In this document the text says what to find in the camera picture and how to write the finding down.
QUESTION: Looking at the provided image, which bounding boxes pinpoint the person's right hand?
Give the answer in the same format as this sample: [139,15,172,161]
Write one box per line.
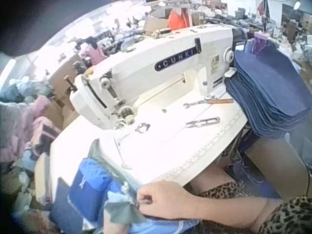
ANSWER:
[136,181,197,218]

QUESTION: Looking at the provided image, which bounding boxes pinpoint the grey-green fabric piece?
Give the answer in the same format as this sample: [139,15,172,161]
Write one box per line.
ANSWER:
[103,192,148,226]

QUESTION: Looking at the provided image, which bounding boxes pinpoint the light blue striped fabric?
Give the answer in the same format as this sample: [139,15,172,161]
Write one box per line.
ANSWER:
[104,214,203,234]

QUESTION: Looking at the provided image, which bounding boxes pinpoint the bright blue fabric bundle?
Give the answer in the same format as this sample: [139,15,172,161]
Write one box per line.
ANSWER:
[67,157,116,223]

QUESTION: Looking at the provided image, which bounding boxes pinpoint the person's legs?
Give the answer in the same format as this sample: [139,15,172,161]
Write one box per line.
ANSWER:
[190,167,281,200]

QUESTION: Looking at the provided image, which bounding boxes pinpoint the dark blue denim piece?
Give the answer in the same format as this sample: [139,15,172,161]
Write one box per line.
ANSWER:
[48,177,84,234]

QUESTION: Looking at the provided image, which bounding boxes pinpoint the black thread snips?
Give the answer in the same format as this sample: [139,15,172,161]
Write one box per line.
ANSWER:
[185,117,221,129]

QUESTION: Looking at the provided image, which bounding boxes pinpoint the metal open-end wrench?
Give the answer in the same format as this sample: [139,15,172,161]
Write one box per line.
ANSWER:
[183,96,218,109]

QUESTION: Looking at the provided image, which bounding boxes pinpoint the white industrial sewing machine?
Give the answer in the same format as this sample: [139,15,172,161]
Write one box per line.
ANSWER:
[69,24,239,131]

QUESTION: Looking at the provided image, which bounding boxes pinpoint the heap of mixed garments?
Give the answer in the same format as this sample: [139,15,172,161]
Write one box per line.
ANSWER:
[0,76,64,221]

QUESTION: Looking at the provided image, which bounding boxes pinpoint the large brown cardboard carton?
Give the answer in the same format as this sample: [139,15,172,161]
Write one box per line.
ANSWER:
[243,135,312,198]

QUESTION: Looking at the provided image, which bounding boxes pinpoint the brown cardboard sheets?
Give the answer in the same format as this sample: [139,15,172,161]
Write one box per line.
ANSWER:
[45,53,85,129]

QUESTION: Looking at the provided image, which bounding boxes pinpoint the stack of blue denim pieces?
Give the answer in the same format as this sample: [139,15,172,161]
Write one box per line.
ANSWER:
[224,45,312,140]

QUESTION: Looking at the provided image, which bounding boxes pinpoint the brown cardboard box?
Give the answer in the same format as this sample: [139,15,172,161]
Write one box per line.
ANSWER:
[143,16,169,34]

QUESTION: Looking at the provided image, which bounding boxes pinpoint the purple drinking bottle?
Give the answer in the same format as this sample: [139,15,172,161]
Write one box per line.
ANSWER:
[252,32,271,56]

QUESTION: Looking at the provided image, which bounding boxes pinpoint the cluttered workshop tables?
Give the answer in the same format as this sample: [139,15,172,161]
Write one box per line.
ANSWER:
[234,0,312,51]

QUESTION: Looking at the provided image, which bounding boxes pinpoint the white cord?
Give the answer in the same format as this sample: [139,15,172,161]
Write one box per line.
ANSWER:
[116,138,133,170]

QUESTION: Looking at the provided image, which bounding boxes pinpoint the small black metal ring part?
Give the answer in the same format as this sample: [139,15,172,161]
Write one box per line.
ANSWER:
[134,122,151,134]

